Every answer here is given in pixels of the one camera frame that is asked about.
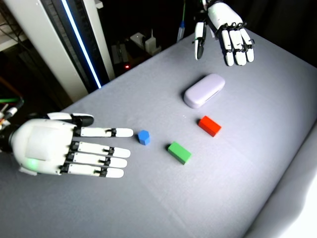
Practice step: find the white column with light strip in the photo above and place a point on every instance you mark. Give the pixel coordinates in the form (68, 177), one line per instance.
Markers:
(44, 44)

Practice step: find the blue hexagonal block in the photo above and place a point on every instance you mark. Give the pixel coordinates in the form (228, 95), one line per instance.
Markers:
(143, 137)

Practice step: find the white plastic bottle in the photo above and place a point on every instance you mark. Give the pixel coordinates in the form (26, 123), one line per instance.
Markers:
(151, 44)

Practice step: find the green rectangular block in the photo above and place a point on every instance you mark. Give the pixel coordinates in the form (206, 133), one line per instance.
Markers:
(179, 152)

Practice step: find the grey table cloth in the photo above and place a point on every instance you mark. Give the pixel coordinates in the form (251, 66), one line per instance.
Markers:
(223, 186)

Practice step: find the black device with red light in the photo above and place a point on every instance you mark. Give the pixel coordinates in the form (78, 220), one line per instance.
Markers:
(120, 54)

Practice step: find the lilac oblong case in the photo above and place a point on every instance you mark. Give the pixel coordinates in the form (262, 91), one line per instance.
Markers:
(204, 90)

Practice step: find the red rectangular block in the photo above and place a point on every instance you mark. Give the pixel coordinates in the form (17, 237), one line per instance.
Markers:
(209, 125)

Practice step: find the small white box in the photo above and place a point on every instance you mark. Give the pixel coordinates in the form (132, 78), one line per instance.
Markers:
(137, 39)

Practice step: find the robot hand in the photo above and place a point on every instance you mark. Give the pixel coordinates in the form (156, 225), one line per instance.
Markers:
(220, 17)
(42, 143)

